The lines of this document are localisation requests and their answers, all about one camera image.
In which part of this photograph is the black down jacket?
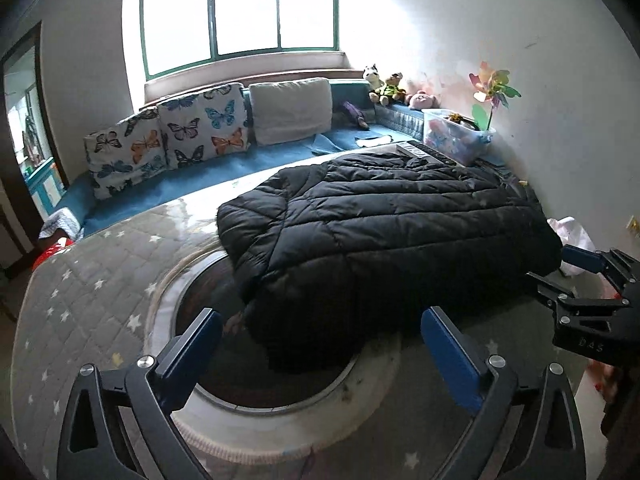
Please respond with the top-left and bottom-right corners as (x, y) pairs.
(216, 152), (563, 373)

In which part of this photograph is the green framed window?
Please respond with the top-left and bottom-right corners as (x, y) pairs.
(139, 0), (346, 81)

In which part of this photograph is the hanging grey garment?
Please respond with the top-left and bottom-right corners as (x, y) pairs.
(25, 115), (41, 161)

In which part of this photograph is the clear plastic storage box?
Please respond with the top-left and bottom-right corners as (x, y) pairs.
(421, 108), (497, 165)

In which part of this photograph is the blue sofa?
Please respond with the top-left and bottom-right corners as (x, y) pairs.
(52, 79), (506, 238)

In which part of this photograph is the white pillow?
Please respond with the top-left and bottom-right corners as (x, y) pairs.
(248, 78), (334, 147)

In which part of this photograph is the red plastic stool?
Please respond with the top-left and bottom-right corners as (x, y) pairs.
(32, 240), (76, 271)

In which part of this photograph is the white knit cloth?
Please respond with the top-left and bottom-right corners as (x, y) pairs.
(39, 208), (85, 238)

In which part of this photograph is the white plastic bag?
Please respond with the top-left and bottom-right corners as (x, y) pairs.
(547, 216), (598, 276)

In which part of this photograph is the grey quilted star table cover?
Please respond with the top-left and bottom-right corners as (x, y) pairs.
(10, 200), (591, 480)

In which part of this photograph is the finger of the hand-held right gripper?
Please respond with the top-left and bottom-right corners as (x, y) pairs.
(561, 245), (640, 293)
(526, 271), (626, 314)

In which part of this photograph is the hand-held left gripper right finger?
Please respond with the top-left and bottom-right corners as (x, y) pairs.
(420, 306), (587, 480)

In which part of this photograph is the butterfly print cushion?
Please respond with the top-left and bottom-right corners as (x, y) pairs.
(157, 82), (251, 170)
(84, 110), (168, 200)

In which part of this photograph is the silver black keyboard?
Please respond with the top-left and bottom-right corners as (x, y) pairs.
(395, 141), (458, 166)

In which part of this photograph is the pastel pinwheel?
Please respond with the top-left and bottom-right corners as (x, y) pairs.
(468, 61), (521, 132)

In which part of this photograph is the dark wooden door frame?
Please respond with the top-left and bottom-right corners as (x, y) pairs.
(0, 20), (68, 261)

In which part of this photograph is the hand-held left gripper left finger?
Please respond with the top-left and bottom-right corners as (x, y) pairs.
(57, 307), (224, 480)

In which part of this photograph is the husky plush toy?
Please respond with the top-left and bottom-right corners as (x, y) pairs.
(363, 64), (385, 93)

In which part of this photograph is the brown bear plush toy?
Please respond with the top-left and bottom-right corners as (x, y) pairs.
(370, 72), (407, 107)

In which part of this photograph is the turquoise cabinet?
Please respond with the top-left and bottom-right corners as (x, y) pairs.
(25, 156), (66, 216)

